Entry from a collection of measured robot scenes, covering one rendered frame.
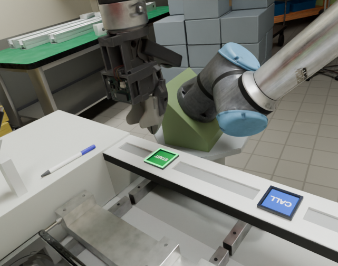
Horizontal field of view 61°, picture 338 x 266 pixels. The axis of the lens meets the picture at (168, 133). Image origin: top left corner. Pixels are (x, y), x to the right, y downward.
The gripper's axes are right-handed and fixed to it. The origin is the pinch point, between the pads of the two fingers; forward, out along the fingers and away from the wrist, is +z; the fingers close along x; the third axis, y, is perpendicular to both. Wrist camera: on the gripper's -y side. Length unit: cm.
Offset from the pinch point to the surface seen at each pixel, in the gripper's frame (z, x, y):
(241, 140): 22.1, 1.5, -34.2
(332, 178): 104, 14, -133
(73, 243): 19.3, -8.4, 21.5
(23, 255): 14.3, -9.3, 29.9
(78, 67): 79, -337, -188
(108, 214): 16.2, -5.3, 13.4
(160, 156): 7.8, -0.3, -0.2
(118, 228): 16.2, -0.3, 14.9
